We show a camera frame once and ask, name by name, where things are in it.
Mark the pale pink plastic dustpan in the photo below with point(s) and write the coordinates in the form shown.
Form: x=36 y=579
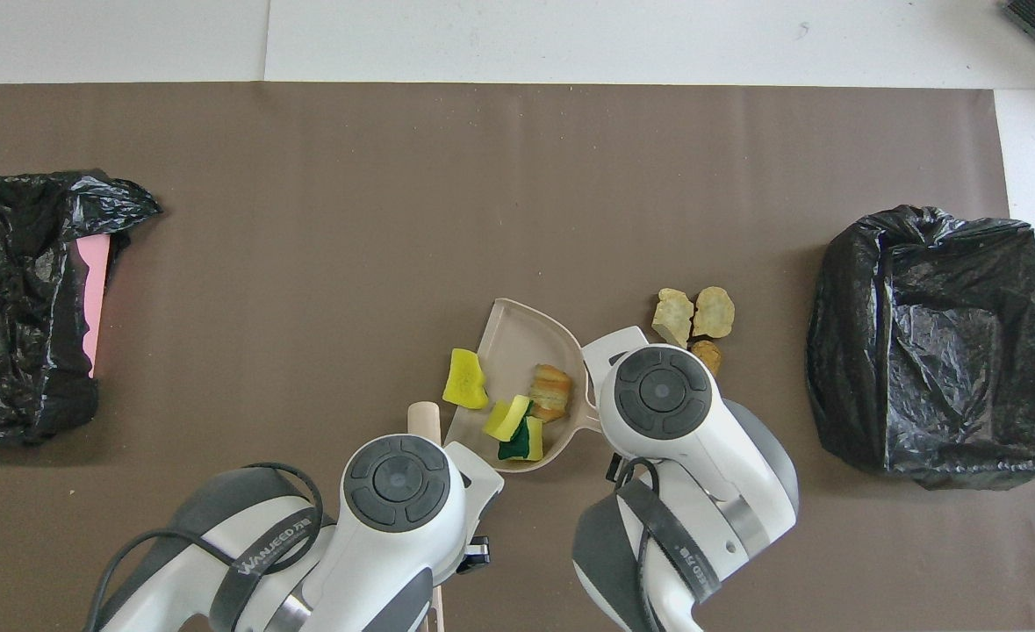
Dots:
x=517 y=342

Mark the brown oval croquette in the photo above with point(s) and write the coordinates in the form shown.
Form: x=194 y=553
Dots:
x=707 y=355

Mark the crumpled black trash bag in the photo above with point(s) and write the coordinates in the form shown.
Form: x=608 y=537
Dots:
x=8 y=307

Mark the yellow green sponge piece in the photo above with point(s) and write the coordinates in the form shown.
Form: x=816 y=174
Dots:
x=521 y=446

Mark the pink plastic bin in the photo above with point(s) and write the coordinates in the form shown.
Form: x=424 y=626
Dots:
x=93 y=298

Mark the pale bread chunk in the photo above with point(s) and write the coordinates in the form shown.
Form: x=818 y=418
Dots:
x=552 y=391

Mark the brown paper table mat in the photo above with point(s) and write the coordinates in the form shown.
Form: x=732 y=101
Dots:
x=394 y=175

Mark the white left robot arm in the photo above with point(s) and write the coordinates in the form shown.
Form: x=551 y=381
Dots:
x=403 y=491

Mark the beige hand brush black bristles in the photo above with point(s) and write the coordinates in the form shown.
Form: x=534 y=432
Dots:
x=425 y=420

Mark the notched yellow sponge piece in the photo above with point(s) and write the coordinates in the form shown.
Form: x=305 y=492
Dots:
x=464 y=379

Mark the black bag lined open bin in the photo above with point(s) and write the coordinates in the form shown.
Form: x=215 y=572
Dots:
x=947 y=351

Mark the rounded fried bread piece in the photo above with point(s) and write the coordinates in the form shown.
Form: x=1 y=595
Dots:
x=714 y=312

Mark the angular fried bread piece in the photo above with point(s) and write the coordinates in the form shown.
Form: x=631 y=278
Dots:
x=672 y=318

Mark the small yellow sponge piece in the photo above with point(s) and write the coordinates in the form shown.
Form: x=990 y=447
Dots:
x=504 y=420

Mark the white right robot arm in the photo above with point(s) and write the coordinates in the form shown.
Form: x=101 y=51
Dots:
x=666 y=395

